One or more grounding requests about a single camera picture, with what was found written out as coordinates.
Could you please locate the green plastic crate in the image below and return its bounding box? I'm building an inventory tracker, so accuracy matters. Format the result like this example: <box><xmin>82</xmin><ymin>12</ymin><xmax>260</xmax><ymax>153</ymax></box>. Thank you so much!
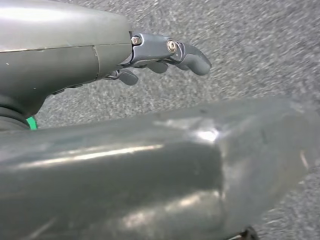
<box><xmin>26</xmin><ymin>116</ymin><xmax>38</xmax><ymax>131</ymax></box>

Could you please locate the grey shiny robot torso shell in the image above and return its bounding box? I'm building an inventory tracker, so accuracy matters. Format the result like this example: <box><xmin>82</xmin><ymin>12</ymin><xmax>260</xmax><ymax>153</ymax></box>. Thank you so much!
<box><xmin>0</xmin><ymin>97</ymin><xmax>320</xmax><ymax>240</ymax></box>

